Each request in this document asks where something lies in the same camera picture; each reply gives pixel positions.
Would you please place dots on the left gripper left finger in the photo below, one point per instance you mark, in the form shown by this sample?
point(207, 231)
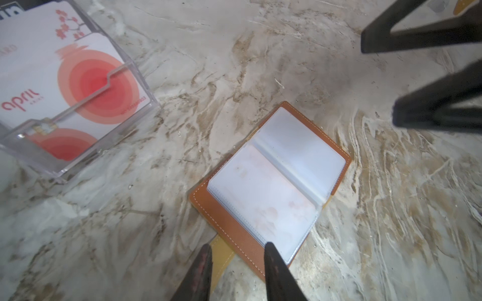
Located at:
point(196, 284)

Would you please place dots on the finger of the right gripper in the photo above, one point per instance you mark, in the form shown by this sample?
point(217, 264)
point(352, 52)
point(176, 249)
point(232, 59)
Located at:
point(378, 36)
point(433, 106)

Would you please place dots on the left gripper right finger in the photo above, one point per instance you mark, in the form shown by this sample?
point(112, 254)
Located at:
point(280, 284)

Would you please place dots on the brown leather card holder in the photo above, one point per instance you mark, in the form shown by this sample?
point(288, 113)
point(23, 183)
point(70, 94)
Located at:
point(272, 188)

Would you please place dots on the white red credit card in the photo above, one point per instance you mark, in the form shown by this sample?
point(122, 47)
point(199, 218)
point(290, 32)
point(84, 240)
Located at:
point(43, 29)
point(67, 77)

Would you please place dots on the clear plastic card box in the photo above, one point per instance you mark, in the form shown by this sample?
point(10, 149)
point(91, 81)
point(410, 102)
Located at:
point(15, 142)

